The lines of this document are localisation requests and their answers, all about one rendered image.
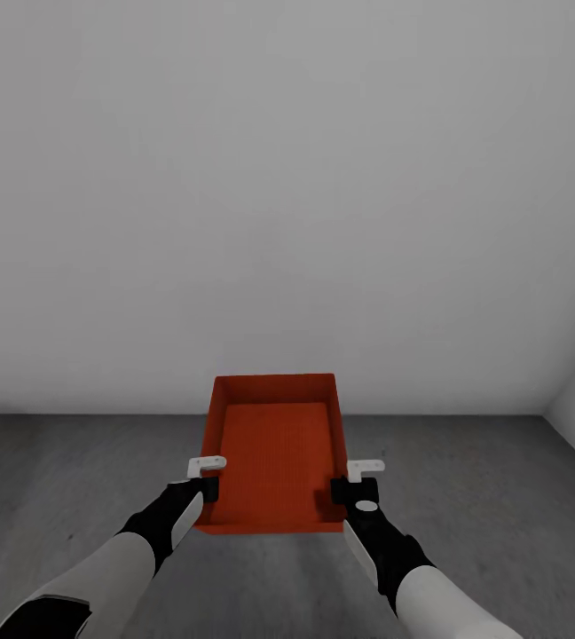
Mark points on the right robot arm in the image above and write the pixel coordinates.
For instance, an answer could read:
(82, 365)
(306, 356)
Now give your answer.
(426, 602)

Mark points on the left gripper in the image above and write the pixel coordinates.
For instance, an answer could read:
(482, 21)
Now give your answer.
(210, 488)

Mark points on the storage box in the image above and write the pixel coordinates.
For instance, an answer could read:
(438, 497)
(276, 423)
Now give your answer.
(282, 438)

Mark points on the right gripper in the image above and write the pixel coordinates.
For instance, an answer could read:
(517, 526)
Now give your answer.
(342, 489)

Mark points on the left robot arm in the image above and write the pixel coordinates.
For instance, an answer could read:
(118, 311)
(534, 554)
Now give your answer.
(96, 598)

